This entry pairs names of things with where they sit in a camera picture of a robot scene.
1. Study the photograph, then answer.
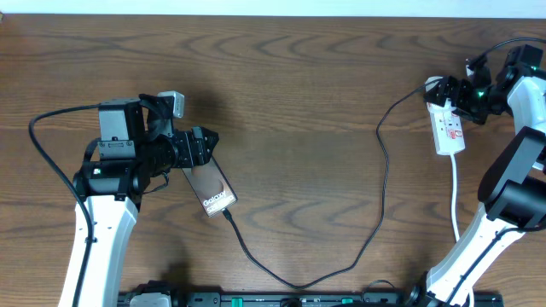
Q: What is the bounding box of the white power strip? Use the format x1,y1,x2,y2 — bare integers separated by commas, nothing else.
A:
426,98,466,156

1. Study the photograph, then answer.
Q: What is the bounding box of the black charging cable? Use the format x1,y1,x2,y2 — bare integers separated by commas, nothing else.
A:
221,78,444,290

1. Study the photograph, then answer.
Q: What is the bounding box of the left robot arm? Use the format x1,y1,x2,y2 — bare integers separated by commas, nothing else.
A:
59,91,219,306

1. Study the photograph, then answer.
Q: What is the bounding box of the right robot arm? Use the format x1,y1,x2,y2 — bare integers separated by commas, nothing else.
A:
405,38,545,306

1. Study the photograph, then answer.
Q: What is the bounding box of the white USB charger adapter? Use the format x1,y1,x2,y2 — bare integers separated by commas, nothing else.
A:
423,76,459,113

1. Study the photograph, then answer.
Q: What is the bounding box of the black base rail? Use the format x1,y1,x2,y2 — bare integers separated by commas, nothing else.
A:
117,290,504,307

